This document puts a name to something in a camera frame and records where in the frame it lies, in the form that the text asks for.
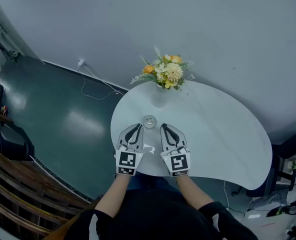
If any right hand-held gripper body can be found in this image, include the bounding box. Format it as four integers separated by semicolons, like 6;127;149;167
160;144;192;178

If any black office chair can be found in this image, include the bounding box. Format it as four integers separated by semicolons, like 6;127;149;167
247;130;296;198

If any person's right forearm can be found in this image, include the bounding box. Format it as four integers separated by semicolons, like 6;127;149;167
175;174;215;211

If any white charger cable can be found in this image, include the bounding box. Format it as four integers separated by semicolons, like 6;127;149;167
77;65;126;101

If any white vase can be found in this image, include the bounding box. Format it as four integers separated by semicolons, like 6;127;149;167
150;82;171;109

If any person's left forearm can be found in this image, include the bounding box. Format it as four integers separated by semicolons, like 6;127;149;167
93;173;133;220

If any small clear bottle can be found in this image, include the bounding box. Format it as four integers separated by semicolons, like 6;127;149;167
142;114;158;133

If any black and green tool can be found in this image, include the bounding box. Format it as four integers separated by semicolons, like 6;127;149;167
266;202;296;218

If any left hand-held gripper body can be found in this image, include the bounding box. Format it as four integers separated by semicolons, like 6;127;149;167
113;142;145;177

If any person's black top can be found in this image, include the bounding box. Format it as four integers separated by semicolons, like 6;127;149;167
62;175;259;240

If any yellow orange flower bouquet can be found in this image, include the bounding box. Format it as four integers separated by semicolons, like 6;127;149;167
129;46;196;91

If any white table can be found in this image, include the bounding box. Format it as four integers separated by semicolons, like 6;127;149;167
110;79;274;191

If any thin white cable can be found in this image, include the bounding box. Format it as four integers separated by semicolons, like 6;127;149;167
222;179;230;209

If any brown wooden bench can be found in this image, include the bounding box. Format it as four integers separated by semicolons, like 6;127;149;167
0;141;102;240

